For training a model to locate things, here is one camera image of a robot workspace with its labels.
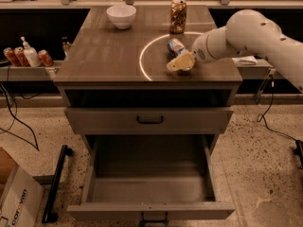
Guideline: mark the grey wall shelf left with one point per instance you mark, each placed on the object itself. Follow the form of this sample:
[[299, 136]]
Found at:
[[10, 73]]

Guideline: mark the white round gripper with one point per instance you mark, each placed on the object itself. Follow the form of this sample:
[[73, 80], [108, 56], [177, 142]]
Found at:
[[200, 49]]

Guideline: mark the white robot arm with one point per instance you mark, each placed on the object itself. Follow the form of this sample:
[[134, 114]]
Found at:
[[246, 33]]

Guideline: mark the black metal bar stand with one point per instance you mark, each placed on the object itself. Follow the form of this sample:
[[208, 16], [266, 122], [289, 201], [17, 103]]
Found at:
[[49, 216]]

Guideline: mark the cardboard box with lettering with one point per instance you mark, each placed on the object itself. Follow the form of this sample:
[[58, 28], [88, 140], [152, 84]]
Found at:
[[20, 194]]

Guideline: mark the blue silver redbull can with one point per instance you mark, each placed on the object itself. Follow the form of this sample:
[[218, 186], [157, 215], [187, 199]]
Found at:
[[175, 47]]

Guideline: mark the gold patterned soda can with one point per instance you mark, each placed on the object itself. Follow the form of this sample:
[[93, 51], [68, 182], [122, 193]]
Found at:
[[178, 16]]

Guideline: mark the grey drawer cabinet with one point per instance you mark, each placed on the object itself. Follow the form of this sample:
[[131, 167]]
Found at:
[[110, 68]]

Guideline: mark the white folded cloth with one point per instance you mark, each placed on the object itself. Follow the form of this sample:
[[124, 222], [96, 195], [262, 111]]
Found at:
[[247, 60]]

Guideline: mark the grey wall shelf right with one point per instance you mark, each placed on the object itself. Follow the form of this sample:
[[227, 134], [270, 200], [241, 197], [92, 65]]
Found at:
[[258, 70]]

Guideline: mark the small dark glass bottle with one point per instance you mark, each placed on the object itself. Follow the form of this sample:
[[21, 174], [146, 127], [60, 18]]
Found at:
[[65, 46]]

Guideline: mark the open lower drawer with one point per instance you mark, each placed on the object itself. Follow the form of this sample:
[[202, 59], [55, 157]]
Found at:
[[150, 178]]

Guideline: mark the grey wall shelf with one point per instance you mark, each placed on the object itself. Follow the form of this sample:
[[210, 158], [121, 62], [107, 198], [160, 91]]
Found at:
[[10, 73], [258, 70]]

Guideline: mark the white ceramic bowl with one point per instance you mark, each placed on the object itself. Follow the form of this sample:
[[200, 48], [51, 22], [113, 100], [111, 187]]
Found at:
[[121, 16]]

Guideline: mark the red can right of bottle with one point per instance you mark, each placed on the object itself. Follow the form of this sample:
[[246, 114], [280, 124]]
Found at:
[[45, 58]]

